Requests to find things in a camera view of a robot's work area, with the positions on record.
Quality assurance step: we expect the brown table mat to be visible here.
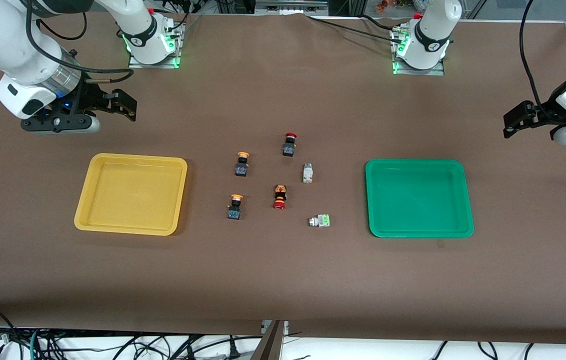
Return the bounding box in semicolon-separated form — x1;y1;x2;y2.
0;9;566;346

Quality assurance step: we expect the red push button black body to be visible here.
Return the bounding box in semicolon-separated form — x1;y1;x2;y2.
282;132;298;158

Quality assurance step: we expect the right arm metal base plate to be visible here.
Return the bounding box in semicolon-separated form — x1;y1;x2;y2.
128;22;185;69

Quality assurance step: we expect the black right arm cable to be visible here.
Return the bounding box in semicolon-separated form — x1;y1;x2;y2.
25;0;135;84

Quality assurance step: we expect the long black table cable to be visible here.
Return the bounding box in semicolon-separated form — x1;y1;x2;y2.
304;14;404;41

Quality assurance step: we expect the grey metal fixture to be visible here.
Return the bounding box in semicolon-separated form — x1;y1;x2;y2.
254;0;330;16

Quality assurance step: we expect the yellow push button switch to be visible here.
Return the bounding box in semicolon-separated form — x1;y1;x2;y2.
234;151;251;178
227;194;244;221

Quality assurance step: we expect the green plastic tray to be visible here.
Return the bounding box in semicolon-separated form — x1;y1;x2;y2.
365;158;475;239

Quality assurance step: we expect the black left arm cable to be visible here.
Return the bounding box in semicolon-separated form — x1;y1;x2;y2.
518;0;551;121

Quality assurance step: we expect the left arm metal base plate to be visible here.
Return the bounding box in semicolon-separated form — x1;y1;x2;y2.
390;25;446;77

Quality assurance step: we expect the yellow plastic tray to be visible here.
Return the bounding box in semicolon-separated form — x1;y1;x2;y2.
73;153;188;237

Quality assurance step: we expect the red push button orange body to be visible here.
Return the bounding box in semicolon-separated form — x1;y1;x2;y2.
272;184;288;210

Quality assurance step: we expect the white metal bracket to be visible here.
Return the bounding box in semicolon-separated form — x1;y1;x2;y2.
261;320;290;335

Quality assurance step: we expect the short black table cable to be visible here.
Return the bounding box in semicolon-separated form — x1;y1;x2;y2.
360;14;401;31

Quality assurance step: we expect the colourful background object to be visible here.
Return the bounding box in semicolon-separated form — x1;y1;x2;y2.
375;0;414;15

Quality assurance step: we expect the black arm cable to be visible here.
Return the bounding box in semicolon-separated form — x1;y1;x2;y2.
518;0;551;121
25;0;135;84

